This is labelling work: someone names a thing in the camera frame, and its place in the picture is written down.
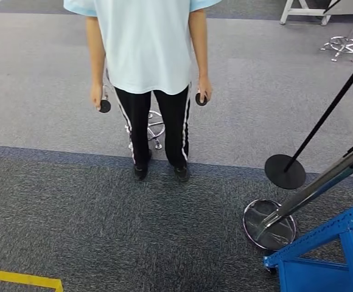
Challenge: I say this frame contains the black stanchion post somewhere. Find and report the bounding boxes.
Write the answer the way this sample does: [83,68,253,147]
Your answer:
[265,46,353,190]

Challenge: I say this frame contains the chrome stool base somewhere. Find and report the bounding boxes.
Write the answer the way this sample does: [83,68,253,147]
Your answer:
[125,109,166,151]
[320,35,353,64]

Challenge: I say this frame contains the person's right hand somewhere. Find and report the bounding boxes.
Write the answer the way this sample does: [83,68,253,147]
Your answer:
[90,82,105,111]

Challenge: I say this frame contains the chrome stanchion post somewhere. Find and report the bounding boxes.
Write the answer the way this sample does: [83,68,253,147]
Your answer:
[243,137,353,252]

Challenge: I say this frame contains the person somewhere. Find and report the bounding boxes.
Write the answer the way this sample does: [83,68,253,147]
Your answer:
[63,0,223,182]

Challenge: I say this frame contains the blue metal shelf rack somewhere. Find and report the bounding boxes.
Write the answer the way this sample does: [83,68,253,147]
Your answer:
[263,197,353,292]

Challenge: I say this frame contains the white metal frame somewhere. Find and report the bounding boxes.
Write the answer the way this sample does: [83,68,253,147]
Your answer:
[280,0,353,27]

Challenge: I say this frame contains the person's left hand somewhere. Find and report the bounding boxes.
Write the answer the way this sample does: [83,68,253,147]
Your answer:
[197,76,213,105]

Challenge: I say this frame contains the yellow floor tape line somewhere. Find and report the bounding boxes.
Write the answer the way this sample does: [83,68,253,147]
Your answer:
[0,268,64,292]

